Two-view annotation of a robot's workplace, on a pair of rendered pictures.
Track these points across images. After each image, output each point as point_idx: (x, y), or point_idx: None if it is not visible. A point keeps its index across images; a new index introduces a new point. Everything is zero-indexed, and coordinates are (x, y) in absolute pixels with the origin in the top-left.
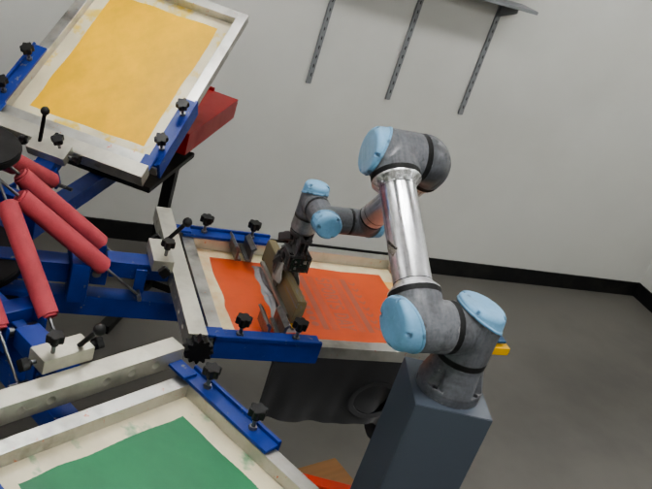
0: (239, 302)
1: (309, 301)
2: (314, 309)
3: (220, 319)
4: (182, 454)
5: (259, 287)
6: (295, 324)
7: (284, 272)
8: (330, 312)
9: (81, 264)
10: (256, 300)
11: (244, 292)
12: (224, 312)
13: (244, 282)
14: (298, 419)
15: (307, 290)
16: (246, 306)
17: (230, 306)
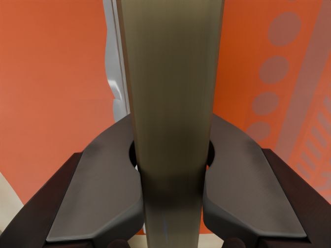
0: (31, 140)
1: (285, 99)
2: (280, 138)
3: (0, 206)
4: None
5: (101, 35)
6: None
7: (148, 206)
8: (323, 149)
9: None
10: (86, 122)
11: (39, 84)
12: (2, 186)
13: (29, 5)
14: None
15: (328, 16)
16: (57, 154)
17: (10, 160)
